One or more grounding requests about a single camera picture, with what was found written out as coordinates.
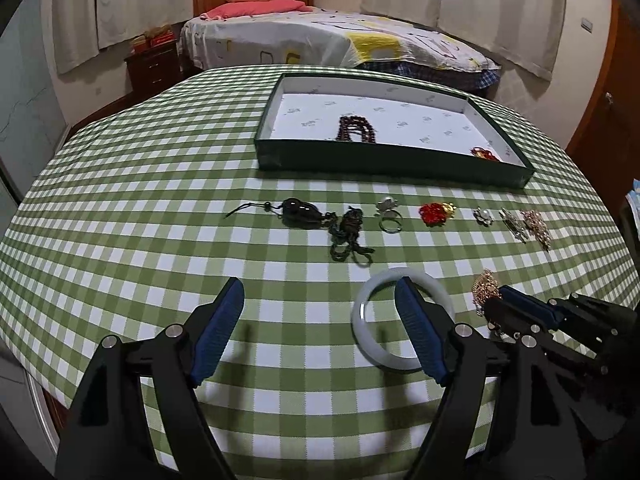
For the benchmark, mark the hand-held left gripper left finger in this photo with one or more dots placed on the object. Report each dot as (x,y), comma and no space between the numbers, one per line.
(220,330)

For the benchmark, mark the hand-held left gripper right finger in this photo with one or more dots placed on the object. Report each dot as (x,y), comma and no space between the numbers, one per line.
(420,330)

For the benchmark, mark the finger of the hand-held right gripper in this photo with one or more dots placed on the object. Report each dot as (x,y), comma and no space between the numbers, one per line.
(510,320)
(530,306)

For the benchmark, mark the gold brooch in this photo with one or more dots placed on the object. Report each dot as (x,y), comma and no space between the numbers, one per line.
(537,225)
(485,285)

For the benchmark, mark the white jade bangle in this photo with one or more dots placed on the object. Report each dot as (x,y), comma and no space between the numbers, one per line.
(360,320)

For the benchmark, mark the silver bar brooch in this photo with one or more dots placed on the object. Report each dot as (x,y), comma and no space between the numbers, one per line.
(512,222)

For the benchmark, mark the pearl brooch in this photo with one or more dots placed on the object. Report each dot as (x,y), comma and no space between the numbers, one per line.
(483,216)

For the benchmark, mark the dark green tray box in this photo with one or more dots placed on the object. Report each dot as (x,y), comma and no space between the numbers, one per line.
(350,160)

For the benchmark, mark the blue patterned cloth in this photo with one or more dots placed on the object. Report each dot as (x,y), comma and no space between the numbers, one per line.
(634,205)

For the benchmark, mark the red and gold charm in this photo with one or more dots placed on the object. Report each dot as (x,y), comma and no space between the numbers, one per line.
(484,152)

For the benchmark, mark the green checked tablecloth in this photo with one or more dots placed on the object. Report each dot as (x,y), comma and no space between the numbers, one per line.
(150,185)

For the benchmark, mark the wooden door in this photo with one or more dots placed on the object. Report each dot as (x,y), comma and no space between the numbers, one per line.
(610,110)

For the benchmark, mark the blue plaid bed sheet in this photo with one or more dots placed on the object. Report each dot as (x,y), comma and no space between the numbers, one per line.
(450,76)

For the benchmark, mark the wooden nightstand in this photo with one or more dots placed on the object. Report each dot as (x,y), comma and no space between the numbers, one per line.
(152,70)

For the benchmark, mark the red boxes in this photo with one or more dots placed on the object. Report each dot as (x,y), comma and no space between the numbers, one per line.
(155,40)

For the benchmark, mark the bed with patterned quilt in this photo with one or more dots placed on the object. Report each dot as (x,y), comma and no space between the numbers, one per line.
(300,35)

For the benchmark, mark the pink pillow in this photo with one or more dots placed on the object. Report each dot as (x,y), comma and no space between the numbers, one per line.
(250,9)

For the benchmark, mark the wall switch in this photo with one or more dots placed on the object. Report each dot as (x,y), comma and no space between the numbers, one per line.
(586,24)

